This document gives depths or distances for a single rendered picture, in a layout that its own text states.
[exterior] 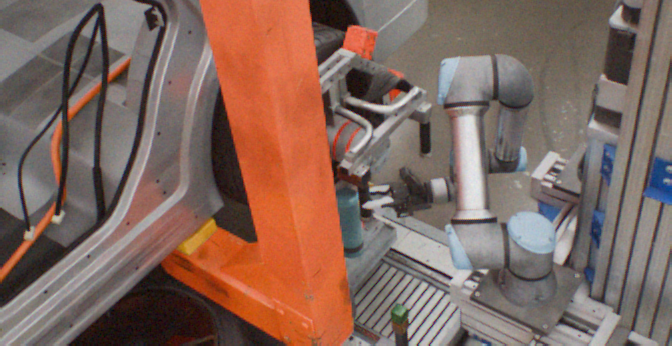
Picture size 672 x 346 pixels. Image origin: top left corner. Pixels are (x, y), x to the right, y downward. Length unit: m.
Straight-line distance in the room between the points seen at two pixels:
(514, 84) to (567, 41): 2.51
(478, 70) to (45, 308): 1.28
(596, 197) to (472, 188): 0.33
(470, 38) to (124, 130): 2.49
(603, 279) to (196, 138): 1.19
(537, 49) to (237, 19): 3.00
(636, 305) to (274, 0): 1.26
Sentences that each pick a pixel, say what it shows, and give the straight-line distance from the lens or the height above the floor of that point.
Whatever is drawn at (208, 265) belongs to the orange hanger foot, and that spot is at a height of 0.68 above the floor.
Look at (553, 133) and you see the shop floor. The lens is 3.93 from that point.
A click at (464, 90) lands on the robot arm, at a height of 1.30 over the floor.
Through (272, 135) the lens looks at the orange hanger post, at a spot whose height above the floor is 1.41.
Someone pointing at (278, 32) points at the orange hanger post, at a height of 1.65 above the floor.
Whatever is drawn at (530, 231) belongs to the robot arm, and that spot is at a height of 1.05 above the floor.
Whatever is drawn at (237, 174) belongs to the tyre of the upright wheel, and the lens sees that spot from 2.49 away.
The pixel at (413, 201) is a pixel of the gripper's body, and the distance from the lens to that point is 2.43.
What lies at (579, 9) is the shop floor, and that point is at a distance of 4.82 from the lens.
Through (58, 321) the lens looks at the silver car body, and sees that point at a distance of 2.31.
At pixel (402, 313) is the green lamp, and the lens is 2.35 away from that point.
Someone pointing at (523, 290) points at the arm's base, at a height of 0.87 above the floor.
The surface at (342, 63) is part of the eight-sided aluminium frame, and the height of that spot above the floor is 1.12.
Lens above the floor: 2.53
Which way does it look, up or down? 42 degrees down
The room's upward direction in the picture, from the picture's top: 8 degrees counter-clockwise
